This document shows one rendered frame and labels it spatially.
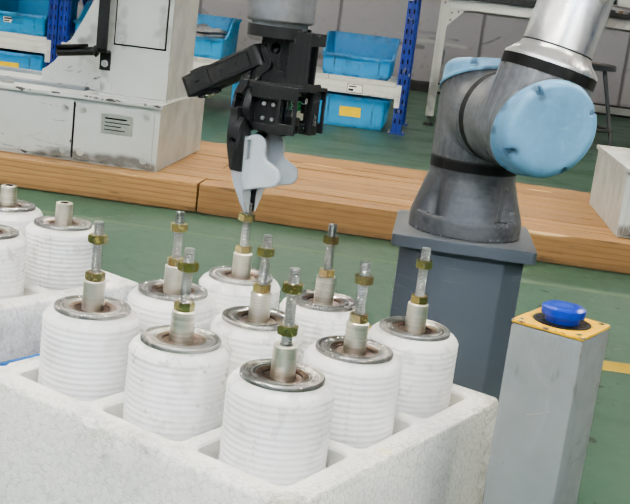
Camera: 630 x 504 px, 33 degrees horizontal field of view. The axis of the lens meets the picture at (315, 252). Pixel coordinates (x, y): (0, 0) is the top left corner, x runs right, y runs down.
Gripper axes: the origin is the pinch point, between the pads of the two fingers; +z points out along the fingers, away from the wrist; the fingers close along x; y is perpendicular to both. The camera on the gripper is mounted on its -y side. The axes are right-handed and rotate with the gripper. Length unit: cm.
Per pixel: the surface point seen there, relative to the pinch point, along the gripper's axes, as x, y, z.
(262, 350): -16.9, 13.7, 11.0
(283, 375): -27.3, 21.6, 8.8
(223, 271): -0.2, -1.8, 9.1
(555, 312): -11.5, 40.3, 1.7
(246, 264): -0.6, 1.5, 7.4
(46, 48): 332, -322, 14
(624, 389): 76, 34, 34
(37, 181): 116, -133, 32
